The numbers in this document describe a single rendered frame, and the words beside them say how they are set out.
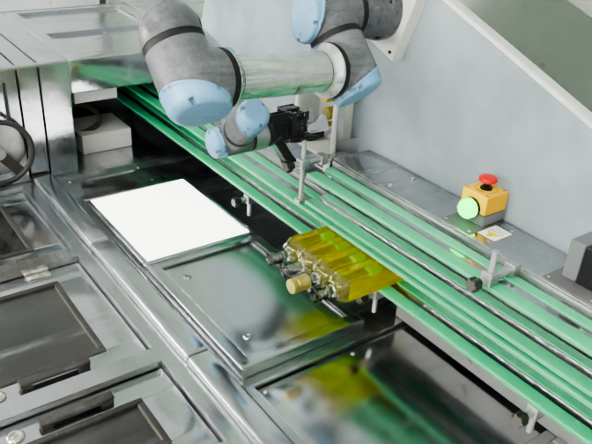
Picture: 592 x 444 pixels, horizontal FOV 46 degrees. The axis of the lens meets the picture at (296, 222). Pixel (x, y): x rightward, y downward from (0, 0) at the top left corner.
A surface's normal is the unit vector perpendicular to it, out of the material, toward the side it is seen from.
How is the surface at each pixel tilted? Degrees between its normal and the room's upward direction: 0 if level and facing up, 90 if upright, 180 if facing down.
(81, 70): 90
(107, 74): 90
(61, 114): 90
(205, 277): 90
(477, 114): 0
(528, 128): 0
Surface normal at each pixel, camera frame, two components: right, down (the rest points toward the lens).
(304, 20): -0.86, 0.14
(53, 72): 0.58, 0.42
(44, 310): 0.06, -0.87
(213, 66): 0.62, -0.28
